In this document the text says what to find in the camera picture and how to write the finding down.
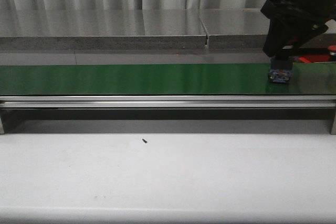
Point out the push button base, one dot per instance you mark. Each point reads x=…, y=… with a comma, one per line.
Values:
x=281, y=65

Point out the red tray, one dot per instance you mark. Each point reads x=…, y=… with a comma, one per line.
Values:
x=319, y=58

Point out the grey stone counter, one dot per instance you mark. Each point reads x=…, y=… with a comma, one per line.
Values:
x=101, y=37

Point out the green conveyor belt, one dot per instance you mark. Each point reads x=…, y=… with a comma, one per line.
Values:
x=165, y=79

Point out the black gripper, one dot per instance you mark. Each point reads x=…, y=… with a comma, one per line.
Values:
x=288, y=32

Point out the red mushroom push button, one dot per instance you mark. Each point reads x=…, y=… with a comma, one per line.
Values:
x=332, y=53

